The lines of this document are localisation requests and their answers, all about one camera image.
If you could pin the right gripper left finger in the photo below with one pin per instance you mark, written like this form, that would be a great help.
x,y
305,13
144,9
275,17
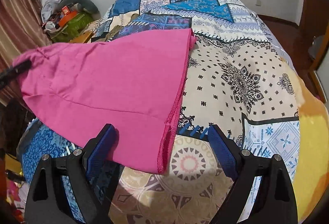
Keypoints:
x,y
47,200

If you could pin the pink pants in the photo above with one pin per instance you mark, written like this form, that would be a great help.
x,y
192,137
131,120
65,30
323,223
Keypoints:
x,y
134,83

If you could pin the yellow blanket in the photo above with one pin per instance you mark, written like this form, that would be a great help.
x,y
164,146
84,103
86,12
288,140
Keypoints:
x,y
311,177

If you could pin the striped pink curtain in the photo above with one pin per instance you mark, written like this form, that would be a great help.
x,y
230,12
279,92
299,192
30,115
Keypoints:
x,y
20,29

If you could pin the green bag with clutter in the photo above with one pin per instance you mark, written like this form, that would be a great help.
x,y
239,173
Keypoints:
x,y
65,20

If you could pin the yellow wooden board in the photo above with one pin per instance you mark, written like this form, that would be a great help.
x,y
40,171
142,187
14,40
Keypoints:
x,y
84,38

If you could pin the olive green folded pants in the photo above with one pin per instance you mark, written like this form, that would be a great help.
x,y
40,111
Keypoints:
x,y
112,26

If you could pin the patchwork patterned bedsheet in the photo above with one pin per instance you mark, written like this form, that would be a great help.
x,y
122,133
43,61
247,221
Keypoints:
x,y
236,146

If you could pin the white wall socket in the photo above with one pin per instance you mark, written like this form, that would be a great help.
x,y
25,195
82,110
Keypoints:
x,y
258,3

